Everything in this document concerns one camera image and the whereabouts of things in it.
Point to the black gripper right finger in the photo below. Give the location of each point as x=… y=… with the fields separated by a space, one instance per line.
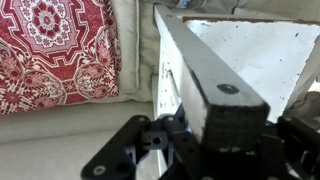
x=300 y=146

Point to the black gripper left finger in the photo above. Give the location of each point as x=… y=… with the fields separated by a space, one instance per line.
x=133 y=150

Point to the beige sofa back cushion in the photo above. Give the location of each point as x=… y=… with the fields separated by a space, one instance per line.
x=50 y=153

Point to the beige fabric sofa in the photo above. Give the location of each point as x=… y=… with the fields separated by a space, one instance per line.
x=130 y=50

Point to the beige throw pillow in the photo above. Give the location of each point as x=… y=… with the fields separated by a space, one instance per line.
x=305 y=106

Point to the red patterned cushion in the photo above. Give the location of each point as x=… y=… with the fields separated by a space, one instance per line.
x=50 y=50

